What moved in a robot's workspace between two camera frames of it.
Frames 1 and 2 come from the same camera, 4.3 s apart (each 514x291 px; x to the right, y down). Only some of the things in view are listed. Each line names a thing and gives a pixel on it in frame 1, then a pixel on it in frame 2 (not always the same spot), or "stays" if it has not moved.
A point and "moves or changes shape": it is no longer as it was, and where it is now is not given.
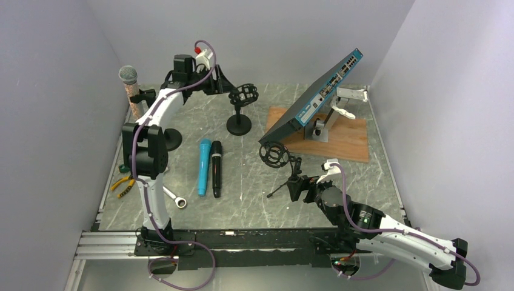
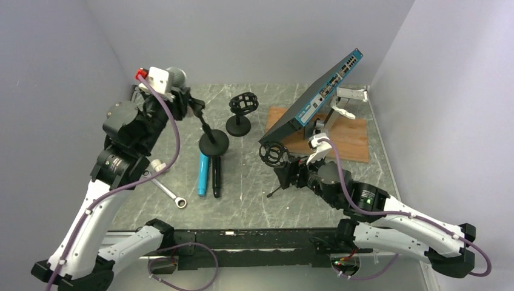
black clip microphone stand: (173, 137) -> (214, 142)
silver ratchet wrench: (179, 201) stays
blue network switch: (300, 114) stays
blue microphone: (203, 166) stays
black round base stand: (240, 125) moves or changes shape
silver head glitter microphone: (128, 76) moves or changes shape
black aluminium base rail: (223, 248) stays
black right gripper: (302, 183) -> (285, 172)
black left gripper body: (205, 85) -> (175, 105)
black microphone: (216, 154) stays
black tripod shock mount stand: (276, 154) stays
